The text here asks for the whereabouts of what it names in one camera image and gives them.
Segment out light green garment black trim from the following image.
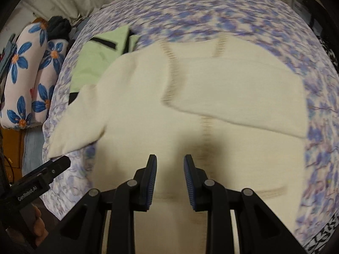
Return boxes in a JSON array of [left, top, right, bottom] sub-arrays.
[[69, 25, 141, 105]]

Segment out grey folded clothes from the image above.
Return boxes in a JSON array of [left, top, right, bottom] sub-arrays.
[[0, 33, 17, 77]]

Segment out cream knit sweater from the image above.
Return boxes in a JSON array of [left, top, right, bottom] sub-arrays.
[[49, 36, 309, 254]]

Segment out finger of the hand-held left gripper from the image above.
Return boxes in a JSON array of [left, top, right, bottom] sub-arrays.
[[22, 156, 71, 184]]

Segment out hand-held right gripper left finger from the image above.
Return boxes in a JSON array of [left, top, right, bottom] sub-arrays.
[[40, 154, 158, 254]]

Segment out large blue flower pillow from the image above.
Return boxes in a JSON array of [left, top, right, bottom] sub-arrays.
[[0, 21, 49, 130]]

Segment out dark clothes pile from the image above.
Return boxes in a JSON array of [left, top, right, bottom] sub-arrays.
[[48, 16, 80, 42]]

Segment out person's left hand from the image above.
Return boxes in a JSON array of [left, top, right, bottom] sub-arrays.
[[31, 205, 50, 241]]

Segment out purple floral blanket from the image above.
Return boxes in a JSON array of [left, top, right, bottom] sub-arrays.
[[42, 0, 339, 252]]

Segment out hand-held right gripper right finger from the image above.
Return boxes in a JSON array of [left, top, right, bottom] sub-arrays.
[[183, 154, 305, 254]]

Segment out beige patterned curtain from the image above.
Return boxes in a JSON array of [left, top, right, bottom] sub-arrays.
[[14, 0, 294, 25]]

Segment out light blue cloth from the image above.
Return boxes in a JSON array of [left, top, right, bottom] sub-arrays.
[[22, 129, 46, 175]]

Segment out wooden bedside cabinet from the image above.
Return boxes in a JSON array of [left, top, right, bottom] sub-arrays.
[[0, 126, 25, 170]]

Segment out small blue flower pillow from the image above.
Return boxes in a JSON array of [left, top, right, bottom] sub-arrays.
[[31, 39, 70, 124]]

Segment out wooden wall shelf unit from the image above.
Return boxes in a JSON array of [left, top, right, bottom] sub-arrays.
[[293, 0, 327, 33]]

